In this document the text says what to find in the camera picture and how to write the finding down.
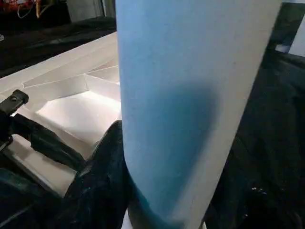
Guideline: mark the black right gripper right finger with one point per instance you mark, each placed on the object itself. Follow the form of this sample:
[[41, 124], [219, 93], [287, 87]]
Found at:
[[245, 212]]

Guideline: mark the white plastic table top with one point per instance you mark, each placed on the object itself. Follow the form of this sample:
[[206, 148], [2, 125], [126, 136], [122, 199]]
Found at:
[[71, 107]]

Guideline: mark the grey window curtain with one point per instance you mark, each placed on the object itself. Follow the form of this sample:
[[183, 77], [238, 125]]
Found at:
[[85, 10]]

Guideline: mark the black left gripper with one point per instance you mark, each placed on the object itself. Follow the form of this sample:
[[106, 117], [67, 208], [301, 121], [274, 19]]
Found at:
[[9, 105]]

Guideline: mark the black work mat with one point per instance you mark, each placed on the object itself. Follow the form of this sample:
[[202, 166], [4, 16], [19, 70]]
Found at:
[[274, 119]]

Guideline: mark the white plastic table leg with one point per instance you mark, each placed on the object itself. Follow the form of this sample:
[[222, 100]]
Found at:
[[178, 83]]

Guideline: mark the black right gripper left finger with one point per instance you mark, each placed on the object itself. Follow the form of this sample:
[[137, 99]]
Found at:
[[102, 186]]

